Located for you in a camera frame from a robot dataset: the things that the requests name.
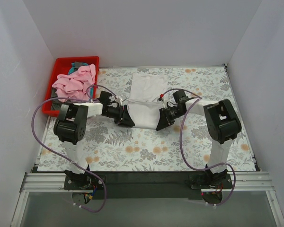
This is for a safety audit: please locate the white t shirt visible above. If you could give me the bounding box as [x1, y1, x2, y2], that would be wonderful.
[127, 73, 168, 130]

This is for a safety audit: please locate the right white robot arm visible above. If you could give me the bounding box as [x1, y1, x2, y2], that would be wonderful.
[156, 89, 242, 188]

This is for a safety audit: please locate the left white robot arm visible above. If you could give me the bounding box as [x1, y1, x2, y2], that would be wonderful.
[53, 91, 135, 189]

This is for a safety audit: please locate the pink t shirt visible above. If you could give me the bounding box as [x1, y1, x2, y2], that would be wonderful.
[52, 64, 96, 102]

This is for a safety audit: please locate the grey t shirt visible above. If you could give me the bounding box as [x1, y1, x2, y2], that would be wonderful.
[50, 61, 88, 111]

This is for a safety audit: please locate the teal t shirt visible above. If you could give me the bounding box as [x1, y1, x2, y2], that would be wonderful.
[64, 64, 96, 100]

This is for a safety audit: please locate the red plastic bin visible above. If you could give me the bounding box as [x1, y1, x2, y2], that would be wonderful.
[42, 56, 100, 117]

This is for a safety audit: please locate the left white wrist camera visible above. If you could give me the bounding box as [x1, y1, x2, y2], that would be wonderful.
[116, 95, 127, 105]

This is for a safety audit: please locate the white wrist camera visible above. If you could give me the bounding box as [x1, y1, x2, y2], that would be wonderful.
[116, 95, 127, 105]
[157, 94, 167, 108]

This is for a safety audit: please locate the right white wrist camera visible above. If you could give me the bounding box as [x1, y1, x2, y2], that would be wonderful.
[157, 94, 167, 108]

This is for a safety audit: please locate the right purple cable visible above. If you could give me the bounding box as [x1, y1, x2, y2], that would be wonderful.
[159, 88, 236, 207]

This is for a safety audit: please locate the purple cable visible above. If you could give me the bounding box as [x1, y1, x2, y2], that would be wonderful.
[159, 88, 236, 207]
[32, 84, 124, 213]

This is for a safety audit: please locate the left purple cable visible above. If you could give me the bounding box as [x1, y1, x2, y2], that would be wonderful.
[32, 84, 124, 213]

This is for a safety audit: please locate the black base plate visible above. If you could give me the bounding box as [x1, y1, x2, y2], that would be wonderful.
[63, 170, 232, 200]

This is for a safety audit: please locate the aluminium rail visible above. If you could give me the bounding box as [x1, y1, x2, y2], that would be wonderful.
[21, 171, 275, 192]

